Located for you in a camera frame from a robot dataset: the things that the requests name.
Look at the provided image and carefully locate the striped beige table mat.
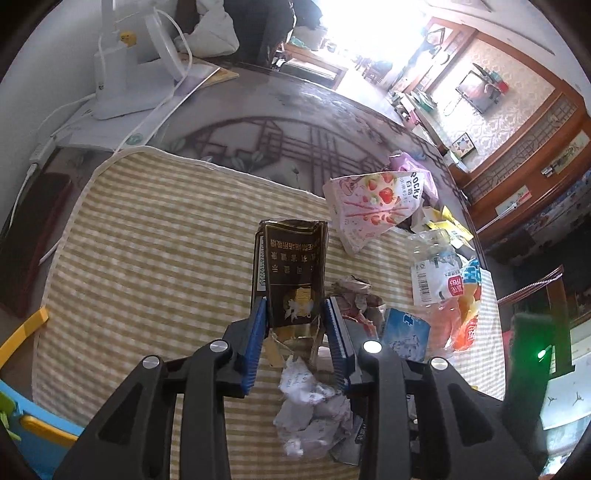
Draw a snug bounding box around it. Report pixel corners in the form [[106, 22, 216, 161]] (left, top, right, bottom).
[[31, 146, 507, 480]]

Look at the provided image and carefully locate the white pillow bag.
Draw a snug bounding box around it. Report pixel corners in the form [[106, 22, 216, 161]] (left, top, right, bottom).
[[174, 0, 239, 58]]

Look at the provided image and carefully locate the black gold cigarette carton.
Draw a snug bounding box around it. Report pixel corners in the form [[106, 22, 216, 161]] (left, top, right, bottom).
[[252, 219, 329, 368]]

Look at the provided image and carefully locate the small blue card box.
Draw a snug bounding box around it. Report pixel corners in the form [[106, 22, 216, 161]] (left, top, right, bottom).
[[382, 308, 431, 362]]

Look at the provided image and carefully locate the white desk fan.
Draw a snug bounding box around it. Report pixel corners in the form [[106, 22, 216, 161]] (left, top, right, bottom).
[[91, 1, 189, 120]]

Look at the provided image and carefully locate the yellow snack box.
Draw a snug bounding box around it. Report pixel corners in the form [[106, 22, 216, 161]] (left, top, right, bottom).
[[423, 206, 474, 248]]

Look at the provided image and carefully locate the black clothes pile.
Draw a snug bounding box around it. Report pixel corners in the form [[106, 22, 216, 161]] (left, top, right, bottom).
[[223, 0, 322, 68]]

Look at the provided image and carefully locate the red bin green rim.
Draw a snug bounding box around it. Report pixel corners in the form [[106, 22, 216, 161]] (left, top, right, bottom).
[[502, 312, 555, 434]]

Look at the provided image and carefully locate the pink strawberry pocky box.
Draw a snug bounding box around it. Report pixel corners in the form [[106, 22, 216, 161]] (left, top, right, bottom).
[[322, 171, 426, 255]]

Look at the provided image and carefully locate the crumpled white paper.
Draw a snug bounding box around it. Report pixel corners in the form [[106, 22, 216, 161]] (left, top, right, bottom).
[[273, 356, 353, 460]]

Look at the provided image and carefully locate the wall mounted television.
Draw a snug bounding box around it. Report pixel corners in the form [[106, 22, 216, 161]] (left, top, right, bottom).
[[456, 71, 501, 114]]

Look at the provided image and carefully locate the orange blue snack bag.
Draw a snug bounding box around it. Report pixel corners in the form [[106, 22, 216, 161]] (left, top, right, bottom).
[[427, 258, 482, 356]]

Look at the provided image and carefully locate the clear plastic bottle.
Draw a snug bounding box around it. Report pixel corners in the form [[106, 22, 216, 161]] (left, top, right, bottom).
[[410, 230, 465, 306]]

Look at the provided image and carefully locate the patterned grey table cloth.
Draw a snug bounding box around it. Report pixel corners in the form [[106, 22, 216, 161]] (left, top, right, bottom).
[[151, 68, 465, 206]]

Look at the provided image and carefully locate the pink plastic bag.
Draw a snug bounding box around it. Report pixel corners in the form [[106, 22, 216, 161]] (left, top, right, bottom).
[[389, 151, 439, 203]]

